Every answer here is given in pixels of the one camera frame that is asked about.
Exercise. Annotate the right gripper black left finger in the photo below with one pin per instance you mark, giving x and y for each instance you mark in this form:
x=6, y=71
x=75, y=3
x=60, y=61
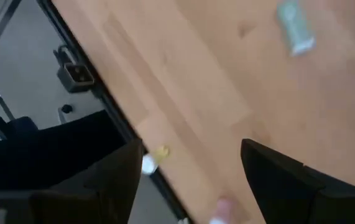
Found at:
x=108, y=193

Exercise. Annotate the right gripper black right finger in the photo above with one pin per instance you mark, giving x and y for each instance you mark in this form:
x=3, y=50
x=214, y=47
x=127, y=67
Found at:
x=289, y=193

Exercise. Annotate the small clear green pill bottle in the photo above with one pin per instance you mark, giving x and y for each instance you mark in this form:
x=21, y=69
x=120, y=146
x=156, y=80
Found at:
x=296, y=28

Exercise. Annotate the grey bracket with black knob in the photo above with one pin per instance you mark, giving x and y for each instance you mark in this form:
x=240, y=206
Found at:
x=66, y=109

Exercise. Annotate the small white and yellow object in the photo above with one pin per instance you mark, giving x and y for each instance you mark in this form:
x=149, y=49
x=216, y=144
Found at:
x=148, y=165

